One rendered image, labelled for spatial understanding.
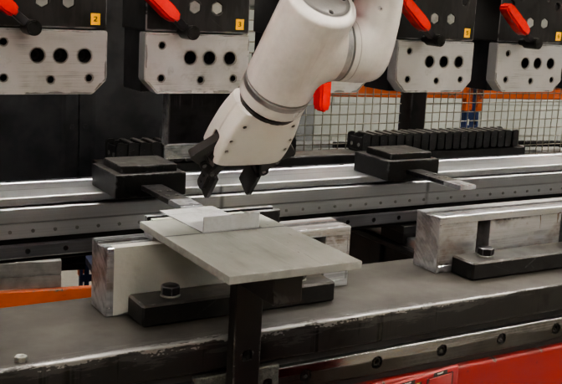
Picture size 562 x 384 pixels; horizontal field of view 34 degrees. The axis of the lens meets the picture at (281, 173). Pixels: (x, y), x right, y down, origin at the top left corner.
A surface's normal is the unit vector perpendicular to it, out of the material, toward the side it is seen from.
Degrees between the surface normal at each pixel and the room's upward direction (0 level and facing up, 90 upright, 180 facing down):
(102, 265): 90
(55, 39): 90
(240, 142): 130
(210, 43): 90
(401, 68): 90
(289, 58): 118
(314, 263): 0
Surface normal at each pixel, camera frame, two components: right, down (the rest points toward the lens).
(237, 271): 0.05, -0.98
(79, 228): 0.50, 0.19
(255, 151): 0.31, 0.81
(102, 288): -0.86, 0.05
